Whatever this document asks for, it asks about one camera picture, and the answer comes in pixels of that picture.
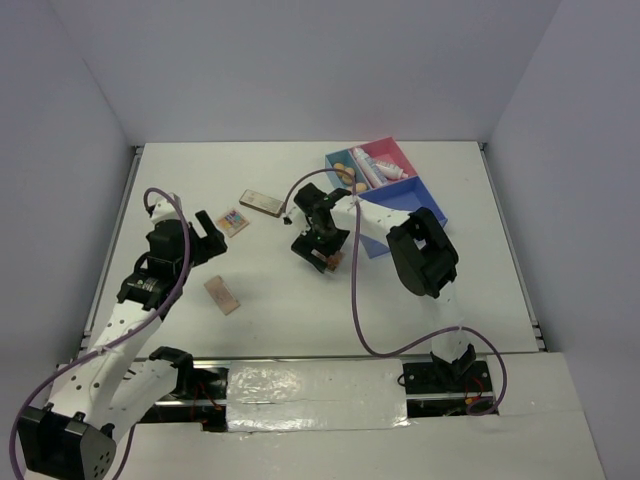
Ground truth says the glitter eyeshadow palette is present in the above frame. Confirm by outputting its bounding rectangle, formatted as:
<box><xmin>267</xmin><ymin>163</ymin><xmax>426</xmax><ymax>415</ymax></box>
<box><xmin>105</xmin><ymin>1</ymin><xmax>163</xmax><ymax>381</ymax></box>
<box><xmin>215</xmin><ymin>208</ymin><xmax>250</xmax><ymax>238</ymax></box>

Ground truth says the pink rectangular palette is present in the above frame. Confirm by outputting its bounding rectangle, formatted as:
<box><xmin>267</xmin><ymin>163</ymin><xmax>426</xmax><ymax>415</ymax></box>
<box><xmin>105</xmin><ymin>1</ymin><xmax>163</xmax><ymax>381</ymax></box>
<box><xmin>204</xmin><ymin>276</ymin><xmax>240</xmax><ymax>315</ymax></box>

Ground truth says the three-compartment organizer tray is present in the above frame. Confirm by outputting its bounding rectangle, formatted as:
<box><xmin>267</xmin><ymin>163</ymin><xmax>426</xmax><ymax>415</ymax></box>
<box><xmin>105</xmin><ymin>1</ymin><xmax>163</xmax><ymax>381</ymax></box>
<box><xmin>325</xmin><ymin>137</ymin><xmax>448</xmax><ymax>227</ymax></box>

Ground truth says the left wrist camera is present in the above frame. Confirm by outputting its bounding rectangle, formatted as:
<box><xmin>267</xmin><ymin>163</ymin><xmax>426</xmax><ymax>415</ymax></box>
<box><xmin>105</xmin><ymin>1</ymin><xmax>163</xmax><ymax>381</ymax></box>
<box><xmin>149</xmin><ymin>193</ymin><xmax>182</xmax><ymax>225</ymax></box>

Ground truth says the gold rectangular palette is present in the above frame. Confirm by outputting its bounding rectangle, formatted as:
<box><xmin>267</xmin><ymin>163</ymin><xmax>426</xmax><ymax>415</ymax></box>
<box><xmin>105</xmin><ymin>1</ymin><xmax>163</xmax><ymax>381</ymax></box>
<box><xmin>239</xmin><ymin>189</ymin><xmax>283</xmax><ymax>218</ymax></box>

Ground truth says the white pink tube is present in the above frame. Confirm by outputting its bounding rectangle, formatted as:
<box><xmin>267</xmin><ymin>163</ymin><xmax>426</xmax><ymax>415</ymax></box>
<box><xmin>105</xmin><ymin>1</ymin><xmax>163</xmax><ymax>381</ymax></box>
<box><xmin>351</xmin><ymin>147</ymin><xmax>388</xmax><ymax>188</ymax></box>

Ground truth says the silver foil tape strip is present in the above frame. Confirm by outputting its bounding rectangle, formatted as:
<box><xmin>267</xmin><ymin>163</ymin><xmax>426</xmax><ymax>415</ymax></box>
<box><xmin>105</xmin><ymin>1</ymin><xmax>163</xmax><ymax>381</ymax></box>
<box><xmin>226</xmin><ymin>359</ymin><xmax>409</xmax><ymax>433</ymax></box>

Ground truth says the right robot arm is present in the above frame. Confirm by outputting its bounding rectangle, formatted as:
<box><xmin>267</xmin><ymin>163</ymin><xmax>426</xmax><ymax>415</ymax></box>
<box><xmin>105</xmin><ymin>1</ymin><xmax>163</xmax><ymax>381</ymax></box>
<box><xmin>283</xmin><ymin>183</ymin><xmax>476</xmax><ymax>391</ymax></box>

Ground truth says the orange eyeshadow palette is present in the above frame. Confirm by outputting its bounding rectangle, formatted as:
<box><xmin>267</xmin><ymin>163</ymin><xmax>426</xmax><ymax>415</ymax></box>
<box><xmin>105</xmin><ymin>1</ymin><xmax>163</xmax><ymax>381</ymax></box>
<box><xmin>311</xmin><ymin>250</ymin><xmax>344</xmax><ymax>273</ymax></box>

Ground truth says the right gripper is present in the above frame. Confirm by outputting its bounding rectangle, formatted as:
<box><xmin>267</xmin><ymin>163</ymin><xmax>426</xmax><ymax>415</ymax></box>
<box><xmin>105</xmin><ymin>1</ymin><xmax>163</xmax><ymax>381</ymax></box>
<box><xmin>292</xmin><ymin>221</ymin><xmax>351</xmax><ymax>273</ymax></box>

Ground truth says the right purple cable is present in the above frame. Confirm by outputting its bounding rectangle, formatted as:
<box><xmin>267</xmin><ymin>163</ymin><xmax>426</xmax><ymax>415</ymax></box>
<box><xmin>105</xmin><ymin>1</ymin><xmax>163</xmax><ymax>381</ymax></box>
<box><xmin>282</xmin><ymin>168</ymin><xmax>510</xmax><ymax>418</ymax></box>

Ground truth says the small white pink bottle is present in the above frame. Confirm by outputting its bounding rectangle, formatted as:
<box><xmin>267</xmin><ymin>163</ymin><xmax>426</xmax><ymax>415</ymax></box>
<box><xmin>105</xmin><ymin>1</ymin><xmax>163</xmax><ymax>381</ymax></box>
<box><xmin>375</xmin><ymin>155</ymin><xmax>409</xmax><ymax>181</ymax></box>

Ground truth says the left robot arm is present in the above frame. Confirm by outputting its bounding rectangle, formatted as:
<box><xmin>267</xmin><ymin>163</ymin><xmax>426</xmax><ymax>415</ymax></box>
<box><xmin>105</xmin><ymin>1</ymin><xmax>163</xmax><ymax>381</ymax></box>
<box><xmin>10</xmin><ymin>193</ymin><xmax>227</xmax><ymax>479</ymax></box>

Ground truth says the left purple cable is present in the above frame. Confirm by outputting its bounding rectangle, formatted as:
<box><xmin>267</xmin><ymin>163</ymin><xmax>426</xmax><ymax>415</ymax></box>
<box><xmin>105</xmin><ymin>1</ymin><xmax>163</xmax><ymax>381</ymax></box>
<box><xmin>8</xmin><ymin>187</ymin><xmax>194</xmax><ymax>480</ymax></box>

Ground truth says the purple cable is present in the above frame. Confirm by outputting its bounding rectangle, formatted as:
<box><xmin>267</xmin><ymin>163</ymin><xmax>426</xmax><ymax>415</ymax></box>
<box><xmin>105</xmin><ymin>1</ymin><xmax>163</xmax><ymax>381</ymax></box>
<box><xmin>282</xmin><ymin>168</ymin><xmax>510</xmax><ymax>418</ymax></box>
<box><xmin>8</xmin><ymin>187</ymin><xmax>194</xmax><ymax>480</ymax></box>

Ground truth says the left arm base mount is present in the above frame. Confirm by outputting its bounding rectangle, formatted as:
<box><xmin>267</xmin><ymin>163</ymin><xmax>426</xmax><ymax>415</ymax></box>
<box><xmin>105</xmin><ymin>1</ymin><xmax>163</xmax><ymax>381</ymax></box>
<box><xmin>139</xmin><ymin>347</ymin><xmax>229</xmax><ymax>433</ymax></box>

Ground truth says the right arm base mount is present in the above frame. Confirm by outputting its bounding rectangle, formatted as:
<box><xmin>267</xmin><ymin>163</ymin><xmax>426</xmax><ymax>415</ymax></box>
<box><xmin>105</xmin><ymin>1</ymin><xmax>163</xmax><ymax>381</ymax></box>
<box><xmin>396</xmin><ymin>355</ymin><xmax>498</xmax><ymax>419</ymax></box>

